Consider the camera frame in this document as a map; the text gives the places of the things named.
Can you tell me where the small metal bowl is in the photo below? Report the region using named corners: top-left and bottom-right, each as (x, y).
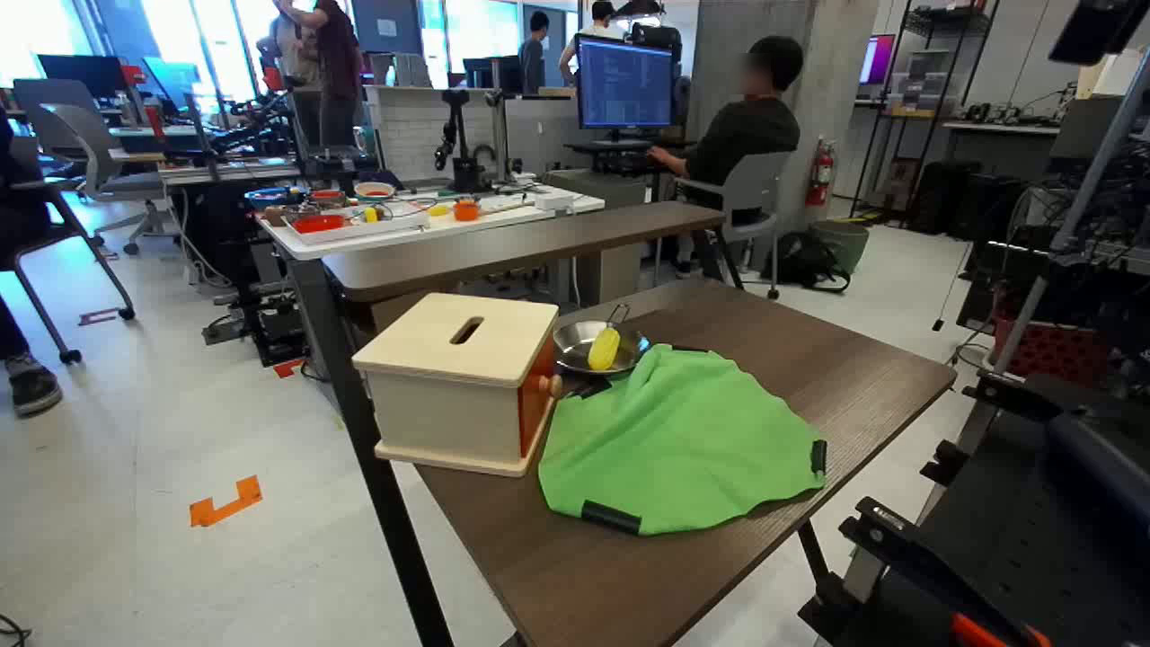
top-left (549, 312), bottom-right (654, 382)

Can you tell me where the standing person in maroon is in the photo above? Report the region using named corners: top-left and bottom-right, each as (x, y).
top-left (273, 0), bottom-right (368, 155)

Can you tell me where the blue screen computer monitor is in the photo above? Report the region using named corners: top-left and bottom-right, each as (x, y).
top-left (574, 31), bottom-right (678, 138)

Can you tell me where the red fire extinguisher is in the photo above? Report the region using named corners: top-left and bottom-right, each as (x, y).
top-left (802, 134), bottom-right (841, 213)

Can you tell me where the seated person in black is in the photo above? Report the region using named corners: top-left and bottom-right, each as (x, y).
top-left (644, 31), bottom-right (809, 230)

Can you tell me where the red crate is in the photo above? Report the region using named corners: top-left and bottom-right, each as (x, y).
top-left (991, 318), bottom-right (1114, 388)

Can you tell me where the black frame chair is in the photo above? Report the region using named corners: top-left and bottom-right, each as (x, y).
top-left (0, 118), bottom-right (141, 368)

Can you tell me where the grey office chair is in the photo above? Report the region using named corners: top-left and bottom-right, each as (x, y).
top-left (669, 149), bottom-right (797, 301)

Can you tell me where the grey mesh rolling chair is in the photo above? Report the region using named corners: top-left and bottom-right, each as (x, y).
top-left (12, 77), bottom-right (185, 260)

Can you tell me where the black equipment cart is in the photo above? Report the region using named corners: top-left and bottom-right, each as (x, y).
top-left (797, 370), bottom-right (1150, 647)

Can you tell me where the wooden drawer with orange front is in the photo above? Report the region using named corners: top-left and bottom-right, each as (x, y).
top-left (515, 348), bottom-right (565, 459)

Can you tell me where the aluminium pole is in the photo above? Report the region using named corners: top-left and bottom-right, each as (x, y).
top-left (989, 51), bottom-right (1150, 373)

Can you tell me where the orange floor tape marker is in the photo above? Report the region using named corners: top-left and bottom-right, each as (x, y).
top-left (187, 473), bottom-right (265, 533)

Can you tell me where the black bag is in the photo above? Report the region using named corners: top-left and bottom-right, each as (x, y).
top-left (772, 228), bottom-right (850, 290)

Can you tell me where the dark wood work table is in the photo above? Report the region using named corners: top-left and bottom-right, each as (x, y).
top-left (354, 276), bottom-right (960, 647)

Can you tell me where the black metal shelf rack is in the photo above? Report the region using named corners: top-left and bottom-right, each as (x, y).
top-left (853, 0), bottom-right (998, 228)

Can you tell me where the green cloth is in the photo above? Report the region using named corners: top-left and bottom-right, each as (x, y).
top-left (535, 342), bottom-right (834, 538)

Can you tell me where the light wooden chest box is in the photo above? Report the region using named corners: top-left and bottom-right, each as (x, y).
top-left (350, 290), bottom-right (565, 483)

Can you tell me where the dark shoe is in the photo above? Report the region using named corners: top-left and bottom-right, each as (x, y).
top-left (0, 355), bottom-right (64, 420)

